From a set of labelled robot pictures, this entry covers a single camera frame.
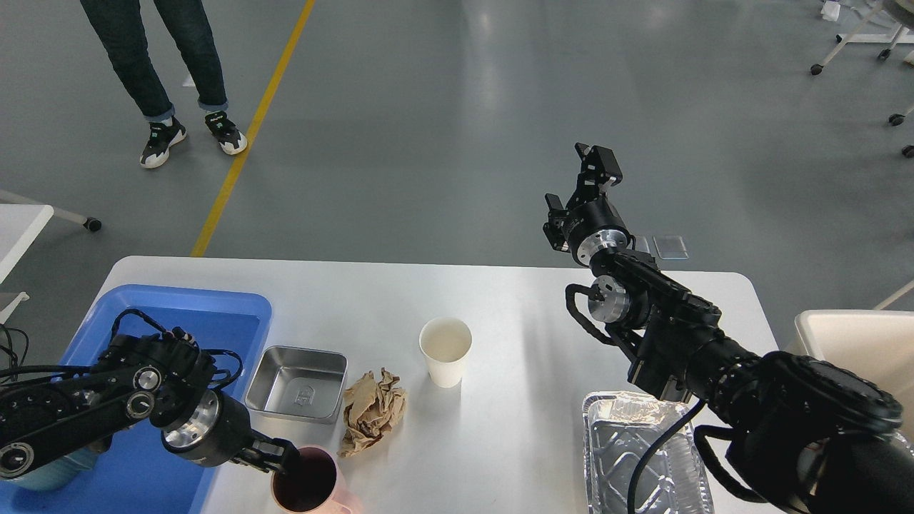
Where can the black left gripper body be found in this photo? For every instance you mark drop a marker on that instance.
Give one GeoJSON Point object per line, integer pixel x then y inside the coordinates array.
{"type": "Point", "coordinates": [217, 432]}

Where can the cream plastic bin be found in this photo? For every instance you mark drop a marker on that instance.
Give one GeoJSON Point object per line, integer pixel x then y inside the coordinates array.
{"type": "Point", "coordinates": [876, 345]}

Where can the aluminium foil tray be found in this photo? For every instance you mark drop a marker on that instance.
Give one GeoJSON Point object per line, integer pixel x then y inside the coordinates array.
{"type": "Point", "coordinates": [619, 428]}

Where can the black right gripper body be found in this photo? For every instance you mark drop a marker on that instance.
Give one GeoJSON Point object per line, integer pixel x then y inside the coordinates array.
{"type": "Point", "coordinates": [593, 226]}

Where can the white wheeled frame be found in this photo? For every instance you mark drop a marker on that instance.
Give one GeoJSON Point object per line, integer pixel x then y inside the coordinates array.
{"type": "Point", "coordinates": [899, 32]}

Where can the stainless steel square tray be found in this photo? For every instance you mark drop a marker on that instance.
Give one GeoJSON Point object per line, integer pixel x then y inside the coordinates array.
{"type": "Point", "coordinates": [300, 384]}

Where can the teal ceramic mug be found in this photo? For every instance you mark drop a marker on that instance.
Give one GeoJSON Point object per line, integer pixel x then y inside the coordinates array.
{"type": "Point", "coordinates": [56, 474]}

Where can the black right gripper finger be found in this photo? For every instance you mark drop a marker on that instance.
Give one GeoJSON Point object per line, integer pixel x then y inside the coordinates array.
{"type": "Point", "coordinates": [600, 171]}
{"type": "Point", "coordinates": [556, 215]}

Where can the pink plastic mug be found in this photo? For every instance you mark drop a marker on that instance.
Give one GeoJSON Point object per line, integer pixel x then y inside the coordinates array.
{"type": "Point", "coordinates": [314, 483]}

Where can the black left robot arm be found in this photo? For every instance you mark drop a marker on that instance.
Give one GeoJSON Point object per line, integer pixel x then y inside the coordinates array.
{"type": "Point", "coordinates": [165, 379]}

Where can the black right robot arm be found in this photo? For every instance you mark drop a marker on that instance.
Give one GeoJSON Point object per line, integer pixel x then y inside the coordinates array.
{"type": "Point", "coordinates": [798, 433]}

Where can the white side table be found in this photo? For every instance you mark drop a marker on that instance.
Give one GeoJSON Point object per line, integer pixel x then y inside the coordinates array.
{"type": "Point", "coordinates": [20, 226]}

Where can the white paper cup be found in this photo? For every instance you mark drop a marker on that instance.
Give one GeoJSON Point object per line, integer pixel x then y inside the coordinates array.
{"type": "Point", "coordinates": [445, 344]}

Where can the crumpled brown paper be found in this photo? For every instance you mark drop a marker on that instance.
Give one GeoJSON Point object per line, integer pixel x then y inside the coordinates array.
{"type": "Point", "coordinates": [372, 408]}

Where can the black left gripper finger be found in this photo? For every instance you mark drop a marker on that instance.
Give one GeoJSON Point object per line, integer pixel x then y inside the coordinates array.
{"type": "Point", "coordinates": [273, 449]}
{"type": "Point", "coordinates": [281, 466]}

